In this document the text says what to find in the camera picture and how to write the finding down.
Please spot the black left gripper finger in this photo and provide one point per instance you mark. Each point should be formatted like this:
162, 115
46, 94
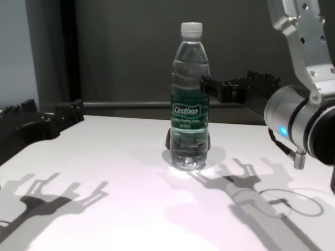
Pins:
18, 108
70, 115

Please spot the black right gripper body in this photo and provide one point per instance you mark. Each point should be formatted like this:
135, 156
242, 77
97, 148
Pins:
255, 102

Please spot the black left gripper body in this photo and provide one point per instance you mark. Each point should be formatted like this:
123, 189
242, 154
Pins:
23, 133

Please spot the grey horizontal rail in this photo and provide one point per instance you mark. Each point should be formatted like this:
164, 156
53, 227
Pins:
131, 105

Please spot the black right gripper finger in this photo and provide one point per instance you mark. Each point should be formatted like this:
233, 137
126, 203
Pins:
264, 79
222, 90

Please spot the clear water bottle green label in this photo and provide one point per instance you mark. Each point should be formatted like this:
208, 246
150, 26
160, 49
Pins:
189, 78

